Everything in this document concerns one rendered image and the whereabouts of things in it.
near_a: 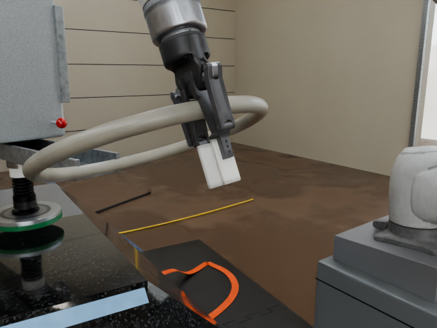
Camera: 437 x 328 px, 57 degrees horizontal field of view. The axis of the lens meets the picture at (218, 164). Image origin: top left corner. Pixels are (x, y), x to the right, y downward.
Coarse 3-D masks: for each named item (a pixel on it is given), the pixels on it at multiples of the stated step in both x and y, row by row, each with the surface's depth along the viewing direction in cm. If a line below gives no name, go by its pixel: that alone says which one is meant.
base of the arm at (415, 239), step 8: (376, 224) 127; (384, 224) 124; (392, 224) 117; (384, 232) 120; (392, 232) 117; (400, 232) 115; (408, 232) 113; (416, 232) 112; (424, 232) 111; (432, 232) 111; (376, 240) 119; (384, 240) 118; (392, 240) 116; (400, 240) 114; (408, 240) 113; (416, 240) 112; (424, 240) 111; (432, 240) 111; (416, 248) 111; (424, 248) 109; (432, 248) 108
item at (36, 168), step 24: (240, 96) 67; (120, 120) 58; (144, 120) 58; (168, 120) 59; (192, 120) 62; (240, 120) 92; (72, 144) 59; (96, 144) 59; (24, 168) 68; (48, 168) 84; (72, 168) 91; (96, 168) 96; (120, 168) 101
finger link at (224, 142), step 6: (222, 132) 58; (228, 132) 59; (222, 138) 59; (228, 138) 60; (222, 144) 59; (228, 144) 59; (222, 150) 59; (228, 150) 59; (222, 156) 60; (228, 156) 59
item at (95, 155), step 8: (0, 144) 121; (8, 144) 118; (40, 144) 128; (48, 144) 124; (0, 152) 122; (8, 152) 118; (16, 152) 114; (24, 152) 110; (32, 152) 107; (88, 152) 109; (96, 152) 106; (104, 152) 104; (112, 152) 102; (8, 160) 118; (16, 160) 115; (24, 160) 111; (64, 160) 96; (72, 160) 93; (80, 160) 113; (88, 160) 110; (96, 160) 107; (104, 160) 104; (88, 176) 96
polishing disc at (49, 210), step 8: (0, 208) 134; (8, 208) 134; (40, 208) 134; (48, 208) 134; (56, 208) 134; (0, 216) 127; (8, 216) 127; (16, 216) 127; (24, 216) 127; (32, 216) 127; (40, 216) 127; (48, 216) 127; (56, 216) 130; (0, 224) 122; (8, 224) 121; (16, 224) 122; (24, 224) 122; (32, 224) 123
